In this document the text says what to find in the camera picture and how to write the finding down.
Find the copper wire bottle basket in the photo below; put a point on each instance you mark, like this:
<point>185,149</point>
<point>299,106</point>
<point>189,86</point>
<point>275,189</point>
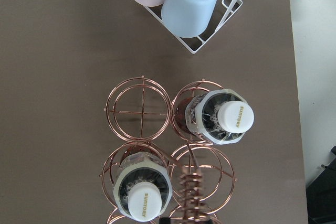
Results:
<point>140,112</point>

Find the tea bottle front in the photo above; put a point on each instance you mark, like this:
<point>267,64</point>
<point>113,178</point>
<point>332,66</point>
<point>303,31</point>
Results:
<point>219,117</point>

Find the tea bottle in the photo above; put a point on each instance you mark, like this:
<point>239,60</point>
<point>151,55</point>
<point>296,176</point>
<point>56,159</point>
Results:
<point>142,189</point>
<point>219,117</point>

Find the tea bottle middle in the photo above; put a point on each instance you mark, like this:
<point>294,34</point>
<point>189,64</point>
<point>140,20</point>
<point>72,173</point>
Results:
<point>142,189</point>

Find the light blue cup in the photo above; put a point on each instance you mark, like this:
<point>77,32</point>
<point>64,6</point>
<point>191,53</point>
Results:
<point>187,18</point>

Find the black equipment case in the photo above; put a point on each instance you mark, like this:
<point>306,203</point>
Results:
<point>321,196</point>

